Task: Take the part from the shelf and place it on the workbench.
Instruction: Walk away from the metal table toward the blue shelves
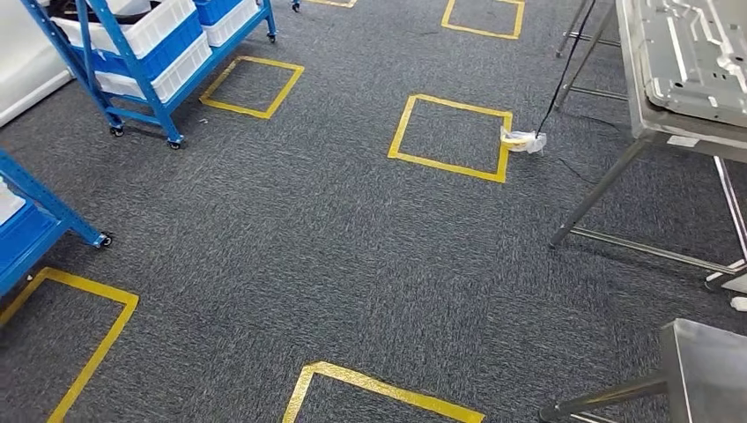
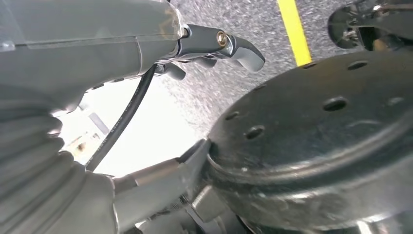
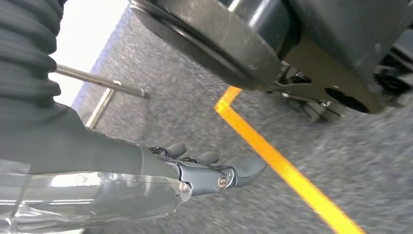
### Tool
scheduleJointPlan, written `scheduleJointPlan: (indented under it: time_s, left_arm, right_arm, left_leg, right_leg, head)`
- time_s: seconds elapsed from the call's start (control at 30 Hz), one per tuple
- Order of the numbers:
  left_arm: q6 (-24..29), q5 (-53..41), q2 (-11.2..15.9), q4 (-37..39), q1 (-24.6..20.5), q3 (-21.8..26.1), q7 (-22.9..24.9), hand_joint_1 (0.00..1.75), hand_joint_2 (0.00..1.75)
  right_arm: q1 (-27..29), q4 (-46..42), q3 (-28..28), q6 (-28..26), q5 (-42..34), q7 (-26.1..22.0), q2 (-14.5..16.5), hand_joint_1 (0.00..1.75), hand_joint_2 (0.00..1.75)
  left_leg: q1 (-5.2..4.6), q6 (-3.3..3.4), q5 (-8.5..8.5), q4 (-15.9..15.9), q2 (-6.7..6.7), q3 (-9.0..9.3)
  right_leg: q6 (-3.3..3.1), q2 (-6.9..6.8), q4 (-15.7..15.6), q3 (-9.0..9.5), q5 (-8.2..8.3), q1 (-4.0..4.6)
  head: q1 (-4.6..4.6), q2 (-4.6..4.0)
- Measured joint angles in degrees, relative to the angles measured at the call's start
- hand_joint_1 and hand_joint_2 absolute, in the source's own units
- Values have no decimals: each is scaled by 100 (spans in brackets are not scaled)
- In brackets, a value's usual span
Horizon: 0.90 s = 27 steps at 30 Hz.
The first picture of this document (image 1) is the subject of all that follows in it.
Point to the stainless steel workbench table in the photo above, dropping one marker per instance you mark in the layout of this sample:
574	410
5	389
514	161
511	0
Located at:
631	58
706	373

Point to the crumpled plastic tape wad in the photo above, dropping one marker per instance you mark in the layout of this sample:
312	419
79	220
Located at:
522	141

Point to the yellow floor tape square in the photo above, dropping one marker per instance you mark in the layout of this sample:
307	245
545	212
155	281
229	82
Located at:
233	108
87	286
379	388

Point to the black parts in bin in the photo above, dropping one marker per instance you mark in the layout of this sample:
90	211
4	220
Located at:
134	17

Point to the stamped sheet metal panel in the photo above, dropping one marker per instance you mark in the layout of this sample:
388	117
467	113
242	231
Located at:
700	58

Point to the white power strip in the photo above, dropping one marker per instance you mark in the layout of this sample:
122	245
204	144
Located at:
740	303

